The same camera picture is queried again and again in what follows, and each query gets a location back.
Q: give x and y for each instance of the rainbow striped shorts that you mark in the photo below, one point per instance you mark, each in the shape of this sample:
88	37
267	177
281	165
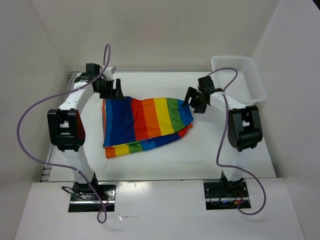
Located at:
131	125

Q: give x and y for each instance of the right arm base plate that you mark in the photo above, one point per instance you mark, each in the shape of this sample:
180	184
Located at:
217	198

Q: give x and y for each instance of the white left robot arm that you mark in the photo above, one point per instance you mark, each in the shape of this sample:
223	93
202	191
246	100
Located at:
66	129

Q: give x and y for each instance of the white plastic basket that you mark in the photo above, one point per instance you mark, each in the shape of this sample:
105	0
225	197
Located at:
247	88

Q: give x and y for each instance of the aluminium table edge rail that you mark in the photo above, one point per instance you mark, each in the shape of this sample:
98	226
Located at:
54	116

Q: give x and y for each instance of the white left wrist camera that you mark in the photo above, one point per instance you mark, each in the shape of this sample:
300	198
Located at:
109	72

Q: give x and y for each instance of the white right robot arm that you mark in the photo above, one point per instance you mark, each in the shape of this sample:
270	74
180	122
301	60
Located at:
242	126

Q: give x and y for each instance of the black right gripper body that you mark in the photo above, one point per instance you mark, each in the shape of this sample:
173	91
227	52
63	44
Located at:
197	103

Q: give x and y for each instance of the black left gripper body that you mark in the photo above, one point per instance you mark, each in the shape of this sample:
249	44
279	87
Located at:
106	90

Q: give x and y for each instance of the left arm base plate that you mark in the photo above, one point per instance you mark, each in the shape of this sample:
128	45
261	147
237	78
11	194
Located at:
85	201

